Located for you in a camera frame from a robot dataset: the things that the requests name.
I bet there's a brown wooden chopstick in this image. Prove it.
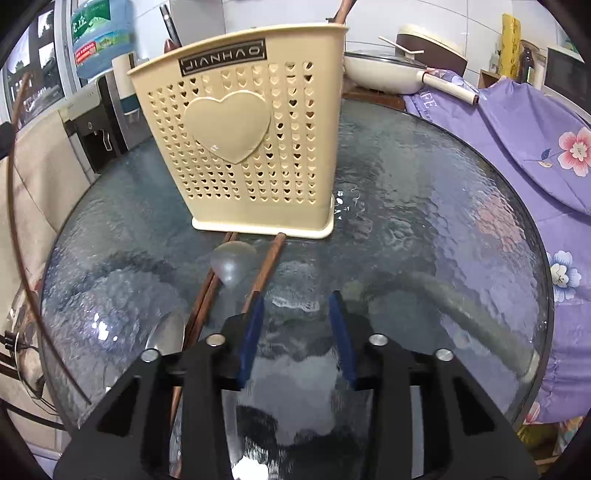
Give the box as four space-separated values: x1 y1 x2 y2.
242 233 287 313
182 269 214 350
170 232 238 479
332 0 356 24

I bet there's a translucent plastic spoon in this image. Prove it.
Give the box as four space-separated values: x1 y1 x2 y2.
211 240 257 288

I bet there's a metal spoon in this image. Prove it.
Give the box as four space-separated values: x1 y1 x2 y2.
144 310 186 355

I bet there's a round glass table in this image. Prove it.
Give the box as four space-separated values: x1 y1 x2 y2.
42 100 552 479

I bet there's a cream perforated utensil holder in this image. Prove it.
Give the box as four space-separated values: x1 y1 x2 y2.
129 23 346 239

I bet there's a water dispenser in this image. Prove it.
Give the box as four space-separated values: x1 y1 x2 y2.
59 71 150 176

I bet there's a cream frying pan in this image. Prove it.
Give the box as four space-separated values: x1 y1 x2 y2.
344 52 480 105

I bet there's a purple floral cloth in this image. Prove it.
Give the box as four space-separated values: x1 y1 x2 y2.
404 78 590 423

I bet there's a brown white rice cooker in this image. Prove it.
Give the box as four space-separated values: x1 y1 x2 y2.
396 25 468 76

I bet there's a dark glass bottle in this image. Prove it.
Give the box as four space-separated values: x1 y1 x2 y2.
520 46 535 85

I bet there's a blue water jug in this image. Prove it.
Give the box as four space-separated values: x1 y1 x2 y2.
70 0 135 80

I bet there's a yellow foil roll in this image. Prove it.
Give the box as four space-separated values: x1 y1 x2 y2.
499 13 521 80

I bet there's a white microwave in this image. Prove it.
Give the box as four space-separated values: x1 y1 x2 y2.
542 46 590 118

